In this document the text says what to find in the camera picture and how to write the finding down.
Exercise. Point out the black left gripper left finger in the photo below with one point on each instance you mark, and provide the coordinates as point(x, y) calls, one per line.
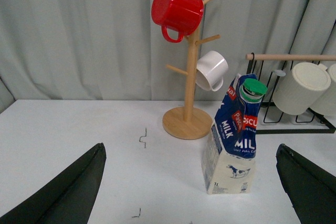
point(69, 197)

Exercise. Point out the blue Pascual milk carton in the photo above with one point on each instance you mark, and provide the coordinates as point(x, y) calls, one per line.
point(228, 163)

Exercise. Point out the cream ribbed cup right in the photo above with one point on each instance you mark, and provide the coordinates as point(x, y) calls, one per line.
point(325, 105)

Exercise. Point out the cream ribbed cup left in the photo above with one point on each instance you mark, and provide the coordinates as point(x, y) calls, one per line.
point(301, 87)

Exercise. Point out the wooden mug tree stand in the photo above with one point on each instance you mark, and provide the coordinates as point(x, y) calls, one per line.
point(187, 122)

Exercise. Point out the black wire cup rack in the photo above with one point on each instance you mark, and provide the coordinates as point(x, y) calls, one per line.
point(271, 69)

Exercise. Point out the white mug on tree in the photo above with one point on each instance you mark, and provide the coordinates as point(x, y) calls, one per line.
point(210, 71)

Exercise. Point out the red plastic mug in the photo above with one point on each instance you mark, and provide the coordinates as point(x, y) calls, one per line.
point(177, 18)

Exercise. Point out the cream ribbed cup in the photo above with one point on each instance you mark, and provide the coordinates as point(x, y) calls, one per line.
point(325, 105)
point(301, 87)

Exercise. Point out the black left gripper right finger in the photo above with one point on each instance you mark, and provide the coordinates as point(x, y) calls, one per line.
point(310, 188)

